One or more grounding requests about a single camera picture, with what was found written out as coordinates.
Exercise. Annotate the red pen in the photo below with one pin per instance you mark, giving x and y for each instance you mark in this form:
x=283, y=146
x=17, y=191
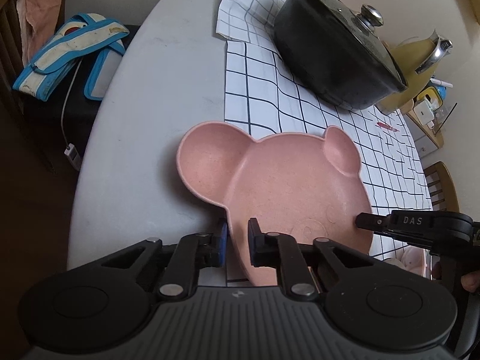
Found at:
x=387, y=127

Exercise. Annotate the pink hanging towel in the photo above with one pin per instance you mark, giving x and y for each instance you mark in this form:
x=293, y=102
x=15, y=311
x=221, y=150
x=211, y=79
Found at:
x=37, y=22

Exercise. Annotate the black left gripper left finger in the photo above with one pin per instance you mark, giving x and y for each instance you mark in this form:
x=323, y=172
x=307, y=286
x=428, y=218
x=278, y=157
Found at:
x=193, y=253

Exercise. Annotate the white black-grid tablecloth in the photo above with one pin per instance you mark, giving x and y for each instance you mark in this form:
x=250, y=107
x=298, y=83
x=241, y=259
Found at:
x=262, y=97

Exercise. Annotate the yellow electric kettle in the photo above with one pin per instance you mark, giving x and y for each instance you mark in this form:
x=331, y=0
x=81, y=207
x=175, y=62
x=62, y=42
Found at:
x=417, y=61

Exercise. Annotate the pink bear-shaped plate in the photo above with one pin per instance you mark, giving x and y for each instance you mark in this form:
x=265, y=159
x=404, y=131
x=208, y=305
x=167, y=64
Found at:
x=300, y=184

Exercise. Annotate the brown wooden chair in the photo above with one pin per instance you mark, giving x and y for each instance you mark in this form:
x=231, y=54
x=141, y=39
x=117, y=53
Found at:
x=441, y=188

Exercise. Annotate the black cooking pot with lid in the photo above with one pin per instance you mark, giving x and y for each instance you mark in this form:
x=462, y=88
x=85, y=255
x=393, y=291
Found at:
x=335, y=53

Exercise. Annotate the blue and white bag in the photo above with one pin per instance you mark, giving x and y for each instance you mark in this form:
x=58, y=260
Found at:
x=81, y=35

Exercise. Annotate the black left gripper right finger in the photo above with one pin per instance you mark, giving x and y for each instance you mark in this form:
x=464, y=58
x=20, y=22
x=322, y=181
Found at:
x=287, y=257

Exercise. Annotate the wooden sideboard cabinet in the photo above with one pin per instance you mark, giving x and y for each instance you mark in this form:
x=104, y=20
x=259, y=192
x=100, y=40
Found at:
x=435, y=136

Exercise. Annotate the white tissue box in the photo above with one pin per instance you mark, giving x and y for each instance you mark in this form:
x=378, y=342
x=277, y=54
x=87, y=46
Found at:
x=423, y=112

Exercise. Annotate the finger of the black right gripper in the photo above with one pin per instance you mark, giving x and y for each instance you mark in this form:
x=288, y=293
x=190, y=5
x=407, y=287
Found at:
x=375, y=223

